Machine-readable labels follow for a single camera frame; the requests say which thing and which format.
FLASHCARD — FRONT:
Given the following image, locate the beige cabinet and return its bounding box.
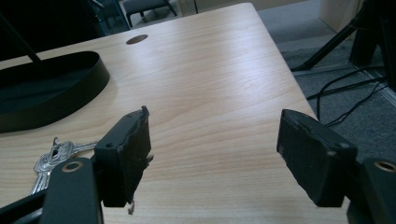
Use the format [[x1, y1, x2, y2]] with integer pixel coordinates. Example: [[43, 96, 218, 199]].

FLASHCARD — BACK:
[[318, 0, 364, 34]]

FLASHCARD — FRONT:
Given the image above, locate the looped black cable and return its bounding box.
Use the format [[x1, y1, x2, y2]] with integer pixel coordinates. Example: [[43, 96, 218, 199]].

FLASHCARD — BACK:
[[316, 65, 386, 121]]

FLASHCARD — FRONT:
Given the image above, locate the black metal stand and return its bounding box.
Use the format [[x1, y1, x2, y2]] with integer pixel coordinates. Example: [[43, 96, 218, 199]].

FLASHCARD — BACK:
[[290, 0, 396, 91]]

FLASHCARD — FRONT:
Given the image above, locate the thin black cable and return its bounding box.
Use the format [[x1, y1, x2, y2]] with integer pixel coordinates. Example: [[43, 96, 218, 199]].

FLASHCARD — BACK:
[[324, 82, 389, 127]]

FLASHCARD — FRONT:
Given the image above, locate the dark chair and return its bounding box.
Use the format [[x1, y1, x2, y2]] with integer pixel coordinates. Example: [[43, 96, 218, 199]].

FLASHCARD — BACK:
[[122, 0, 178, 28]]

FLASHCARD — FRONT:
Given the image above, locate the black slanted rod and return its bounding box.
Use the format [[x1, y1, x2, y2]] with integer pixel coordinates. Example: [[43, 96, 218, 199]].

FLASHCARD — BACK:
[[0, 12, 43, 67]]

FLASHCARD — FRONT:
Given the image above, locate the silver key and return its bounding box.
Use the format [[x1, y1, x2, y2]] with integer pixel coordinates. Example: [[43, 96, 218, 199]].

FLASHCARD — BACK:
[[49, 136, 99, 164], [30, 155, 59, 196]]

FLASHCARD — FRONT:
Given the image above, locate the black monitor stand base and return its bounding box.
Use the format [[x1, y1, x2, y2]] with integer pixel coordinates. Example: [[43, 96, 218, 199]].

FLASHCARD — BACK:
[[0, 50, 111, 134]]

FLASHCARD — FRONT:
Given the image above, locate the thick black cable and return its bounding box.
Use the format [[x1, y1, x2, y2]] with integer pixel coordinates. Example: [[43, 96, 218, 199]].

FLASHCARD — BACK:
[[306, 77, 388, 101]]

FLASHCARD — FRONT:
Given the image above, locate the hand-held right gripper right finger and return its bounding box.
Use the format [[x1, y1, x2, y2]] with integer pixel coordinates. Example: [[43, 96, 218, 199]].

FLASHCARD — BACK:
[[276, 108, 359, 208]]

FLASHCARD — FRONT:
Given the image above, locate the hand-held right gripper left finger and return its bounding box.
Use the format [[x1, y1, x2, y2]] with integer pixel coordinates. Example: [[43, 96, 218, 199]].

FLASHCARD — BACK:
[[93, 105, 154, 216]]

